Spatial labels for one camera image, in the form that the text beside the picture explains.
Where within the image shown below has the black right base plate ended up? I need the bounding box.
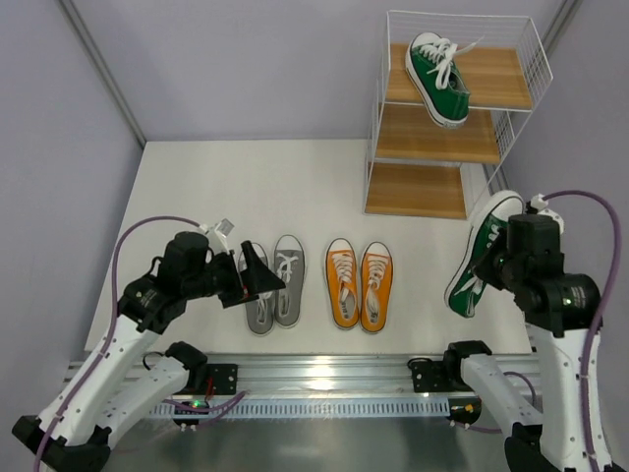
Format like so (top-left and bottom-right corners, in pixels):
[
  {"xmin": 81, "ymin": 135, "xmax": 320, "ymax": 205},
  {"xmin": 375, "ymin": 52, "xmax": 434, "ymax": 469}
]
[{"xmin": 407, "ymin": 357, "xmax": 472, "ymax": 393}]

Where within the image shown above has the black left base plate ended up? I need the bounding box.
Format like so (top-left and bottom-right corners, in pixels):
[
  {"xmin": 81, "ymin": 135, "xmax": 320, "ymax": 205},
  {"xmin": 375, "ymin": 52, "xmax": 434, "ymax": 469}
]
[{"xmin": 205, "ymin": 363, "xmax": 239, "ymax": 397}]

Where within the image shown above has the grey left sneaker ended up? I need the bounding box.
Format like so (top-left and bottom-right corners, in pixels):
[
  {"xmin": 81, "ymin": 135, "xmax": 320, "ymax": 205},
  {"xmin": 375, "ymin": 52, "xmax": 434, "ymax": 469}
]
[{"xmin": 238, "ymin": 242, "xmax": 274, "ymax": 336}]

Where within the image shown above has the grey right sneaker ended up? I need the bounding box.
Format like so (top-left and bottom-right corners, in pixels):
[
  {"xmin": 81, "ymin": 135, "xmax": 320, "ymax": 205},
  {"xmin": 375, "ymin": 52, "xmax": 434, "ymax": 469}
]
[{"xmin": 273, "ymin": 234, "xmax": 306, "ymax": 328}]

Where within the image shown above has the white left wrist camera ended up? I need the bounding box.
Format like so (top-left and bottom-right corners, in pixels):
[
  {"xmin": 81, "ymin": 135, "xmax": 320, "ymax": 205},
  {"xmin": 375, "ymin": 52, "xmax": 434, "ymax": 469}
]
[{"xmin": 198, "ymin": 218, "xmax": 234, "ymax": 253}]

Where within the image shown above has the orange right sneaker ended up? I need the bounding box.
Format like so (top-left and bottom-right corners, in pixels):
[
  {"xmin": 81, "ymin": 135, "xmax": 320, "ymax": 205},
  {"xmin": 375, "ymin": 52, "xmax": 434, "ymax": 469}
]
[{"xmin": 361, "ymin": 241, "xmax": 394, "ymax": 334}]

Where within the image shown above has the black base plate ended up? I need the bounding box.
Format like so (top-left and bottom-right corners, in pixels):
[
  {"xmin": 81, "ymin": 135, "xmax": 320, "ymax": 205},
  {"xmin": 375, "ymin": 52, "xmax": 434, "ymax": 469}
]
[
  {"xmin": 407, "ymin": 357, "xmax": 472, "ymax": 393},
  {"xmin": 205, "ymin": 363, "xmax": 239, "ymax": 397}
]

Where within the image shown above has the green sneaker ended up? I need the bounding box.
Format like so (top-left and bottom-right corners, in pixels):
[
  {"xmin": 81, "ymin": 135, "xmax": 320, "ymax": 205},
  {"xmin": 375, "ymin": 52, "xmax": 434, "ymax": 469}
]
[
  {"xmin": 405, "ymin": 32, "xmax": 480, "ymax": 129},
  {"xmin": 444, "ymin": 190, "xmax": 524, "ymax": 318}
]

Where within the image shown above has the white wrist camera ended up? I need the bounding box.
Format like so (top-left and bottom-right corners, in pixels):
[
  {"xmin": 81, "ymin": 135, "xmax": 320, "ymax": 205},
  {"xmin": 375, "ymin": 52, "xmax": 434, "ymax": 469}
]
[
  {"xmin": 198, "ymin": 218, "xmax": 234, "ymax": 253},
  {"xmin": 527, "ymin": 194, "xmax": 565, "ymax": 234}
]

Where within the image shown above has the white wire shoe shelf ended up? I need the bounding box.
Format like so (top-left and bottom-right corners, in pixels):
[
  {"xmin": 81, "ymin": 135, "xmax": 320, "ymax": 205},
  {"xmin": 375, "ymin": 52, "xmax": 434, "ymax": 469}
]
[{"xmin": 364, "ymin": 10, "xmax": 553, "ymax": 219}]

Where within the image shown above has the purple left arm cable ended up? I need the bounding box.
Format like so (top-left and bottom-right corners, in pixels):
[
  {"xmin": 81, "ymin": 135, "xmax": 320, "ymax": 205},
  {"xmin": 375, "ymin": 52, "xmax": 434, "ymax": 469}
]
[{"xmin": 31, "ymin": 213, "xmax": 253, "ymax": 472}]

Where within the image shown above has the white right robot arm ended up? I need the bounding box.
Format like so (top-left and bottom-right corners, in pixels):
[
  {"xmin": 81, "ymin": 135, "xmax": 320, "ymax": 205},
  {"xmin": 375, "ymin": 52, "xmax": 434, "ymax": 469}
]
[{"xmin": 443, "ymin": 214, "xmax": 620, "ymax": 471}]

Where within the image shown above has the orange left sneaker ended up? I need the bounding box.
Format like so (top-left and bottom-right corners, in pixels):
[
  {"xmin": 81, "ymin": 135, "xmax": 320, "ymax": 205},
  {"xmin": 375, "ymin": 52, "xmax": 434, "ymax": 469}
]
[{"xmin": 324, "ymin": 238, "xmax": 360, "ymax": 329}]

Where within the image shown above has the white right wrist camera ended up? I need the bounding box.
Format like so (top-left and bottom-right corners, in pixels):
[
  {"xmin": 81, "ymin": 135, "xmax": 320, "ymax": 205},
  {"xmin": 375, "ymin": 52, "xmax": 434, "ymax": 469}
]
[{"xmin": 527, "ymin": 194, "xmax": 565, "ymax": 234}]

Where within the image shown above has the orange sneaker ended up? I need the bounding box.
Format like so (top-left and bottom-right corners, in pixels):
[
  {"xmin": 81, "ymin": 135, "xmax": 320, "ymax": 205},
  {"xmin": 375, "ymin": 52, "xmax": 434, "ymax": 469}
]
[
  {"xmin": 361, "ymin": 241, "xmax": 394, "ymax": 334},
  {"xmin": 324, "ymin": 238, "xmax": 360, "ymax": 329}
]

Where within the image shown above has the slotted grey cable duct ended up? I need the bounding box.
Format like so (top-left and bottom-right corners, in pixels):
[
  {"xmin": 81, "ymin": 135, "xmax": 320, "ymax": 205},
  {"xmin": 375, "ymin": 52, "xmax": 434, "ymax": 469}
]
[{"xmin": 142, "ymin": 398, "xmax": 451, "ymax": 419}]

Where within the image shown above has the aluminium mounting rail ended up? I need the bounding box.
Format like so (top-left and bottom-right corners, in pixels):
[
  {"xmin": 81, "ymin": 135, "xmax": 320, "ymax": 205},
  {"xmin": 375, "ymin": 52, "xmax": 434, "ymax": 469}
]
[{"xmin": 63, "ymin": 351, "xmax": 546, "ymax": 399}]

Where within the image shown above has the grey sneaker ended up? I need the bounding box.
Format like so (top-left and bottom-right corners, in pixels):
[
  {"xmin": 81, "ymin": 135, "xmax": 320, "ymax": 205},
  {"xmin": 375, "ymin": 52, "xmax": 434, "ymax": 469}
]
[
  {"xmin": 238, "ymin": 242, "xmax": 274, "ymax": 336},
  {"xmin": 273, "ymin": 234, "xmax": 306, "ymax": 328}
]

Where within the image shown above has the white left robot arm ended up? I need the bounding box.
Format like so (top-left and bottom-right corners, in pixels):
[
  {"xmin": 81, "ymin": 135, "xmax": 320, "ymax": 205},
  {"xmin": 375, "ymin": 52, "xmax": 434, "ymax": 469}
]
[{"xmin": 12, "ymin": 232, "xmax": 285, "ymax": 471}]

